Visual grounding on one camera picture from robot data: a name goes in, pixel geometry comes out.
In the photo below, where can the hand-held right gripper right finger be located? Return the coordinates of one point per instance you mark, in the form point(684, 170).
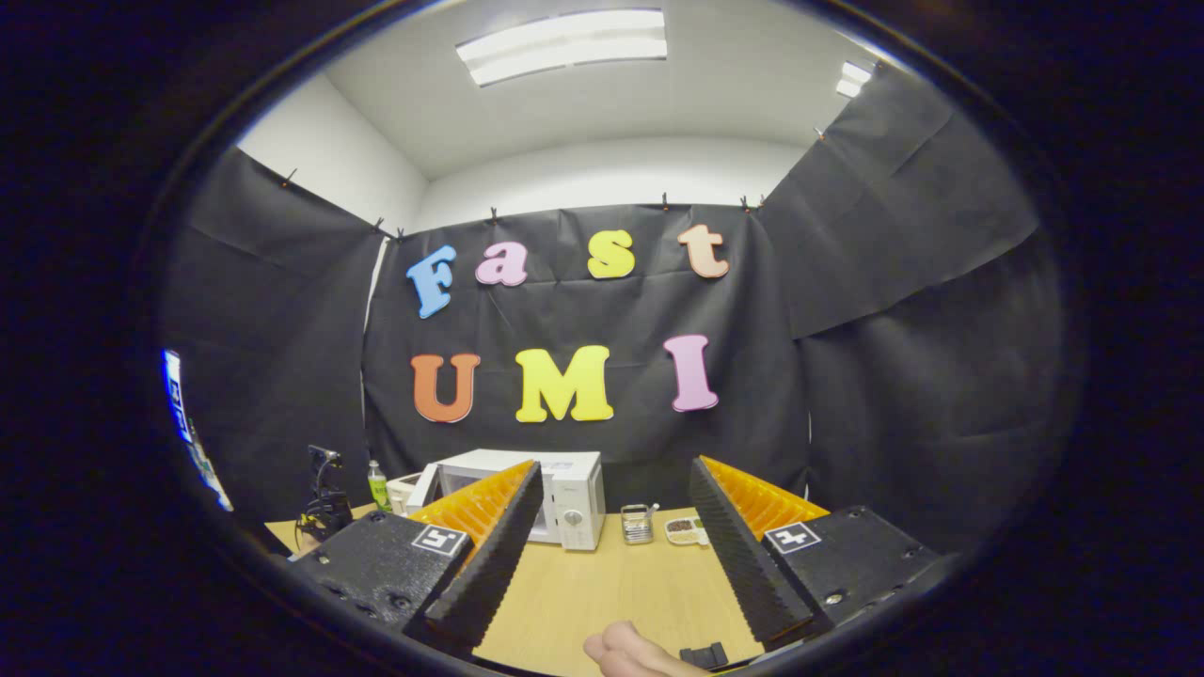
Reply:
point(743, 564)

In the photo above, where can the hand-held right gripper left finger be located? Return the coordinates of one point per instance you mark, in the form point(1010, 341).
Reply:
point(489, 569)

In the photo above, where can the white microwave oven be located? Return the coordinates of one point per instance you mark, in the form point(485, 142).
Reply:
point(574, 503)

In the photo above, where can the green drink bottle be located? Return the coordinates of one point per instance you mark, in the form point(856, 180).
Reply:
point(378, 489)

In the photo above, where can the white divided snack dish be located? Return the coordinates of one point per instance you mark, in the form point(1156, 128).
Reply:
point(685, 531)

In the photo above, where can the white toaster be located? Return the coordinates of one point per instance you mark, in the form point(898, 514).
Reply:
point(403, 494)

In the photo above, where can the black backdrop cloth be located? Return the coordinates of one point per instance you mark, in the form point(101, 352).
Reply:
point(903, 376)

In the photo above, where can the small ceiling light panel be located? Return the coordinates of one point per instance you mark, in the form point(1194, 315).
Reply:
point(854, 80)

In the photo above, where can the long ceiling light panel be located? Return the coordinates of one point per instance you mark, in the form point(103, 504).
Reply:
point(564, 47)

